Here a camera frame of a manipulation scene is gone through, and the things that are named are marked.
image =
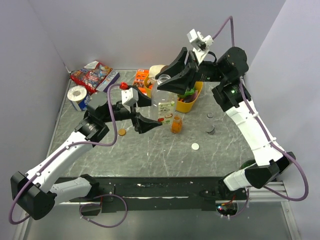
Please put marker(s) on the small orange juice bottle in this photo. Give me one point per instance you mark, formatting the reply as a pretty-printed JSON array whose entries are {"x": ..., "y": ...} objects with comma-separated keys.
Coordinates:
[{"x": 177, "y": 123}]

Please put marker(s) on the orange packet box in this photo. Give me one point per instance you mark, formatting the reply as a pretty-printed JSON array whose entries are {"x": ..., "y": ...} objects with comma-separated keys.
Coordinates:
[{"x": 139, "y": 79}]

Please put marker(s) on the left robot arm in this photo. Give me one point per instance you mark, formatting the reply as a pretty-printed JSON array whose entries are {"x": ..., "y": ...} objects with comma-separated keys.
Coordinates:
[{"x": 37, "y": 192}]

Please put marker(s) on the brown bottle cap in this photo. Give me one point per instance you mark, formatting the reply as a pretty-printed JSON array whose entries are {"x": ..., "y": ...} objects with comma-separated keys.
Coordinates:
[{"x": 121, "y": 132}]

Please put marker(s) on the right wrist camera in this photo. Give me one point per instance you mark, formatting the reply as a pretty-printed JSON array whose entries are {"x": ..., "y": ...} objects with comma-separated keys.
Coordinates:
[{"x": 201, "y": 45}]

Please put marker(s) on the brown plush toy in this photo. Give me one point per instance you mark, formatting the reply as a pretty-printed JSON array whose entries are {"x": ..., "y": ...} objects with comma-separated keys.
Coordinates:
[{"x": 156, "y": 69}]

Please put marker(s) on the toilet paper roll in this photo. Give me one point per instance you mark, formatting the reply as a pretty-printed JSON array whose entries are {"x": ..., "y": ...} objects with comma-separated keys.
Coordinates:
[{"x": 78, "y": 97}]

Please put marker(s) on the green glass bottle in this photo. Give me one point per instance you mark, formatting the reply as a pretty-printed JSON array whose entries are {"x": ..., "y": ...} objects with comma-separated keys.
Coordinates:
[{"x": 248, "y": 164}]

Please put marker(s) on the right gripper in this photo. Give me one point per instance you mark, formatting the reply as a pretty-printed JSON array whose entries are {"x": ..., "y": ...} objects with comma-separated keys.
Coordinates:
[{"x": 180, "y": 84}]

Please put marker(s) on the white bottle cap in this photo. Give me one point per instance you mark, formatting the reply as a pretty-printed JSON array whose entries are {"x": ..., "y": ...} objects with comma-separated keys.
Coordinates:
[{"x": 195, "y": 146}]

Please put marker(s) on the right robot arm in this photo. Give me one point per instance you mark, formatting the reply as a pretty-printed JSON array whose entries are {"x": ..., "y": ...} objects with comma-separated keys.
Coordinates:
[{"x": 270, "y": 159}]

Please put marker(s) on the yellow plastic basket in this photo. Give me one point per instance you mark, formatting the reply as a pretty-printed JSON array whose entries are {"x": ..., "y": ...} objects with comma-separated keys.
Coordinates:
[{"x": 184, "y": 104}]

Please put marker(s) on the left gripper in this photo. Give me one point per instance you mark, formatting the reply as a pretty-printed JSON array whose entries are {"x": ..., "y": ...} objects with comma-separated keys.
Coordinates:
[{"x": 143, "y": 124}]

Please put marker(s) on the red snack bag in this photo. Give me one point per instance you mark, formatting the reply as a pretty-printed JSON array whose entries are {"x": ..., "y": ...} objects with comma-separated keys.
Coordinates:
[{"x": 91, "y": 75}]

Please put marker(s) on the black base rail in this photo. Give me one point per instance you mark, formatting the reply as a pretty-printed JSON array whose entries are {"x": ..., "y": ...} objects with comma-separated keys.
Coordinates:
[{"x": 161, "y": 193}]

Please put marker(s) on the large clear plastic bottle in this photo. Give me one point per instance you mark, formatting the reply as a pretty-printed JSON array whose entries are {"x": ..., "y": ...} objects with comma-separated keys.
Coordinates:
[{"x": 163, "y": 103}]

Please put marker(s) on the purple silver box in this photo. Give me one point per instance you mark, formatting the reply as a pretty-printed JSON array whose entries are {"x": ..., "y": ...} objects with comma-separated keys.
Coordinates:
[{"x": 109, "y": 80}]

